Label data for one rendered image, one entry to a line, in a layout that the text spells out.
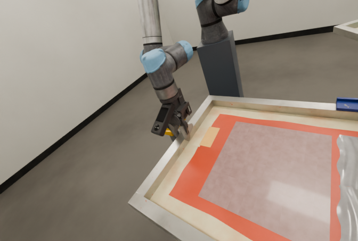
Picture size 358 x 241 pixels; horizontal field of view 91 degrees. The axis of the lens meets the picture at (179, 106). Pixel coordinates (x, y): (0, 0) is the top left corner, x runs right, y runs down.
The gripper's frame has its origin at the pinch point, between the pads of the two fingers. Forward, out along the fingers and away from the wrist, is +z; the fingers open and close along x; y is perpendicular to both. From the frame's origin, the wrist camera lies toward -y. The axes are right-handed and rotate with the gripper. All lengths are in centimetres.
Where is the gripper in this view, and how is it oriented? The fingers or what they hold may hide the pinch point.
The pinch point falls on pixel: (181, 138)
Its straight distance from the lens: 71.8
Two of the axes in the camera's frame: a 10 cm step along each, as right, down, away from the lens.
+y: 5.3, -6.1, 5.9
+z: 3.1, 7.9, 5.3
